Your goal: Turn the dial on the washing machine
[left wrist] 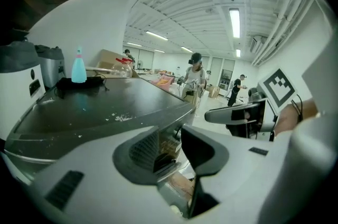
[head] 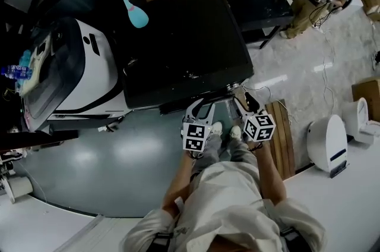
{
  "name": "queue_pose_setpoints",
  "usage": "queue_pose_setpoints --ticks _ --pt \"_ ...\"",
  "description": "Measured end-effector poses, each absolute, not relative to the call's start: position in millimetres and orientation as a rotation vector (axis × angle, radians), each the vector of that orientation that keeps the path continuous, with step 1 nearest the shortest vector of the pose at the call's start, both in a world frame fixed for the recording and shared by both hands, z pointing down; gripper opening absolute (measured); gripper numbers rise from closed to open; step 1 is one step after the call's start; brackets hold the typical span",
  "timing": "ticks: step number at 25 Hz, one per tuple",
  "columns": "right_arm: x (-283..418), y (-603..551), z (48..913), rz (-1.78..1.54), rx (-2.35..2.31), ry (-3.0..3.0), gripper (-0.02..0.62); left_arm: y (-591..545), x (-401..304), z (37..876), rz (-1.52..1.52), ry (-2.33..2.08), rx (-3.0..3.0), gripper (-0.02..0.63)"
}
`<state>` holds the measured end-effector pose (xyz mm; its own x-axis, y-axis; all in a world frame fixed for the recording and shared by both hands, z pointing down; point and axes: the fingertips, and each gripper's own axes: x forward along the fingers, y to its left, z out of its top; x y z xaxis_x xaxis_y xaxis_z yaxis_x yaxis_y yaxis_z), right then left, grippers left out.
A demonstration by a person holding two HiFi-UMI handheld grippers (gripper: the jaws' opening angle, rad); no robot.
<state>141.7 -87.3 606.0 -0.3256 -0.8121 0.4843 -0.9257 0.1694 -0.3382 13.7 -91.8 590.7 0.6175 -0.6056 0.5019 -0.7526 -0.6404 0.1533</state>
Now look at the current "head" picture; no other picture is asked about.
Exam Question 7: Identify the black table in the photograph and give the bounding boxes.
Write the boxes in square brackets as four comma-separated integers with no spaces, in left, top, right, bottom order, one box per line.
[220,0,295,50]

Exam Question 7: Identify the cardboard box beside toilets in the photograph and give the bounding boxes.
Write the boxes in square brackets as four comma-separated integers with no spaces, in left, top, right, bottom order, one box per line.
[351,76,380,121]

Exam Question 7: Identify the person's right white shoe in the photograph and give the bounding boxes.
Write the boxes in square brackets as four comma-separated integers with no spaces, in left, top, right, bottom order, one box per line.
[229,125,242,142]

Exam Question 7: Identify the person's right forearm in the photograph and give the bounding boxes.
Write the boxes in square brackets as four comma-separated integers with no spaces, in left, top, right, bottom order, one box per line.
[253,140,288,206]

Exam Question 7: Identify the person's left forearm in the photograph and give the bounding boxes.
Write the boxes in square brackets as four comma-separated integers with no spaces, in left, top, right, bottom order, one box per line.
[161,151,197,216]

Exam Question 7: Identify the person's white shoe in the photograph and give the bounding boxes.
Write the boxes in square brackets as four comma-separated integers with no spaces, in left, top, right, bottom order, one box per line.
[229,125,242,142]
[211,121,224,137]

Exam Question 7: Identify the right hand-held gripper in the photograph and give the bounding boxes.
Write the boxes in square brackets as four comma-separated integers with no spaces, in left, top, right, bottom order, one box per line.
[232,91,277,143]

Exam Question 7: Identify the person's white shirt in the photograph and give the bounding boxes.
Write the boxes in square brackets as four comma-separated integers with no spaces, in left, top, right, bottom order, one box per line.
[119,161,328,252]

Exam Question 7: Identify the white pipe roll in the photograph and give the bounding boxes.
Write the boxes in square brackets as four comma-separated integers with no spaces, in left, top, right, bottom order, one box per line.
[4,175,34,204]

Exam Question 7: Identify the white toilet with open lid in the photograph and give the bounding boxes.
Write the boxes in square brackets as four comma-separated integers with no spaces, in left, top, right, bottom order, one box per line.
[341,96,380,146]

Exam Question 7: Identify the blue label water bottle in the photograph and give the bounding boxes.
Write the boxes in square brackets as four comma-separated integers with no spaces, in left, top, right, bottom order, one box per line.
[0,64,33,80]

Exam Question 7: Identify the cream plastic tool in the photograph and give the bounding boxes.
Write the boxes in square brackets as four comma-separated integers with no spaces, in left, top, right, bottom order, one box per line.
[15,33,55,96]

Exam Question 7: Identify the wooden slatted platform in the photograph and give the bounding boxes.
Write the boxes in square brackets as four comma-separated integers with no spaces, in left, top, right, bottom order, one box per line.
[265,99,296,181]

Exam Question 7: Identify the white and grey top-load washer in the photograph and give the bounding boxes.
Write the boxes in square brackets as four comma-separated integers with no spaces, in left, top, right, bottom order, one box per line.
[20,17,133,132]

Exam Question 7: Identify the person's grey trousers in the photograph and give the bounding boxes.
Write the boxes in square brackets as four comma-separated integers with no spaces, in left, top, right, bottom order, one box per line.
[189,131,259,181]

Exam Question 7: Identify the large black box appliance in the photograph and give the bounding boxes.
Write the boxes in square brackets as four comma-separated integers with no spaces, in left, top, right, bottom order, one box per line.
[119,0,255,115]

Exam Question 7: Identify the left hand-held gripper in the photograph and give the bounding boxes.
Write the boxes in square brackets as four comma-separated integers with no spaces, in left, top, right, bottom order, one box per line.
[180,97,217,154]

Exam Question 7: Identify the white door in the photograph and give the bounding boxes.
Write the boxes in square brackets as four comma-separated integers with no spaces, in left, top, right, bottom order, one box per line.
[55,214,144,252]

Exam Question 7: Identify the white round closed toilet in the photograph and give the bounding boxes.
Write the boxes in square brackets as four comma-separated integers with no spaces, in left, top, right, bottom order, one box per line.
[306,114,349,179]

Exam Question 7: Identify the blue cloth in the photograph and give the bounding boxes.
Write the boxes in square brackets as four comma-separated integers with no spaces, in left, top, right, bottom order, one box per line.
[18,49,33,68]

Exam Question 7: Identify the person's left white shoe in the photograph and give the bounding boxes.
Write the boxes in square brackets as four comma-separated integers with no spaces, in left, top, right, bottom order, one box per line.
[211,121,224,137]

